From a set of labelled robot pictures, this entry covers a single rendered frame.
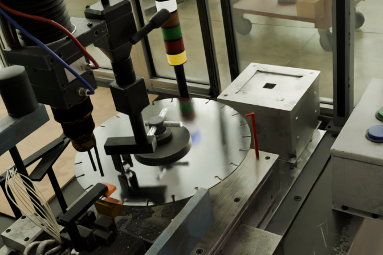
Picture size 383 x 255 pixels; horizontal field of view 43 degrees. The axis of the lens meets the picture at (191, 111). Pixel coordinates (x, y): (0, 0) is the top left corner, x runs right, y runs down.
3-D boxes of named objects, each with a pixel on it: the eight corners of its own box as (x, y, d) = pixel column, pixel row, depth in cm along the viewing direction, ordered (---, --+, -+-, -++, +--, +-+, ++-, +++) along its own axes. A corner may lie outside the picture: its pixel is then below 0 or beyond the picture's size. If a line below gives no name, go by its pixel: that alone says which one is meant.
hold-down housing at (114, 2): (136, 98, 82) (105, -20, 71) (156, 105, 79) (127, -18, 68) (111, 115, 79) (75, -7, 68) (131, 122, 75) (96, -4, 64)
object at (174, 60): (175, 56, 118) (172, 45, 117) (190, 58, 116) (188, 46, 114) (164, 64, 115) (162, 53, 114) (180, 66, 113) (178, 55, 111)
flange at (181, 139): (131, 133, 96) (129, 122, 94) (187, 122, 96) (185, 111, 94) (132, 167, 86) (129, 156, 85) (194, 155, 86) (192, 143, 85)
